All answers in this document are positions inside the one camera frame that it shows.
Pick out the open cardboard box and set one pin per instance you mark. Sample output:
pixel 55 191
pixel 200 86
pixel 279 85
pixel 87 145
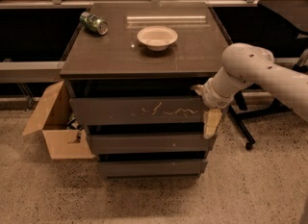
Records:
pixel 50 117

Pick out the green soda can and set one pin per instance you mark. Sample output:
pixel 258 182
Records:
pixel 94 23

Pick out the grey bottom drawer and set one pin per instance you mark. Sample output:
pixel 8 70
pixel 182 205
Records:
pixel 152 168

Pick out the dark side table top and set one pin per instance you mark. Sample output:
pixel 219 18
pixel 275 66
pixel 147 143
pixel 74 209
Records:
pixel 294 11

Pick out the grey drawer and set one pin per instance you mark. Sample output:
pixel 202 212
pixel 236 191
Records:
pixel 149 143
pixel 152 168
pixel 138 110

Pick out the grey top drawer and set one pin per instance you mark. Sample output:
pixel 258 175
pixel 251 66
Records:
pixel 138 110

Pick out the white paper bowl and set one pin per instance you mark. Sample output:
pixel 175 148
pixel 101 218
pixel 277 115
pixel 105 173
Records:
pixel 157 38

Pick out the dark grey drawer cabinet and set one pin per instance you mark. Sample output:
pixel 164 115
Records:
pixel 118 65

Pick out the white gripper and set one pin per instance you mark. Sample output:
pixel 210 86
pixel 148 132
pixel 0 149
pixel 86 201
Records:
pixel 209 95

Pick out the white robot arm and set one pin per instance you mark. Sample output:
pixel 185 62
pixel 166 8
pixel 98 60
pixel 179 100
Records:
pixel 242 66

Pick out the grey middle drawer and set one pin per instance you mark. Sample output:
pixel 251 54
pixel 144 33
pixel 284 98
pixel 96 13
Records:
pixel 149 143

